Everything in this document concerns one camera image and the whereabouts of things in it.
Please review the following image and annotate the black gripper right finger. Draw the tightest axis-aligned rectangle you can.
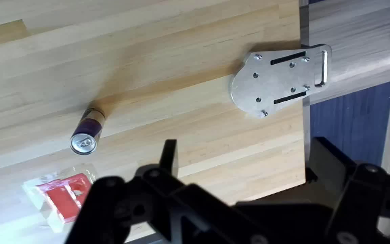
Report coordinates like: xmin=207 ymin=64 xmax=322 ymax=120
xmin=308 ymin=136 xmax=390 ymax=244

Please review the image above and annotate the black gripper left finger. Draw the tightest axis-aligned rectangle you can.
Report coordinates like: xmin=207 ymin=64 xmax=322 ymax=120
xmin=65 ymin=139 xmax=251 ymax=244

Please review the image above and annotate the silver drink can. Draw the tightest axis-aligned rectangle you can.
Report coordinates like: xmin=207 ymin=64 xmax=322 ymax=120
xmin=69 ymin=108 xmax=107 ymax=158

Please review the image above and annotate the silver metal mounting plate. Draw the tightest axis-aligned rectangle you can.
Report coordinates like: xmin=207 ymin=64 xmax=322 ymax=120
xmin=229 ymin=42 xmax=333 ymax=120

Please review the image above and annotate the red item in clear packet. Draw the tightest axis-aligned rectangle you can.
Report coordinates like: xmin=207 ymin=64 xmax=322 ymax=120
xmin=22 ymin=164 xmax=98 ymax=235

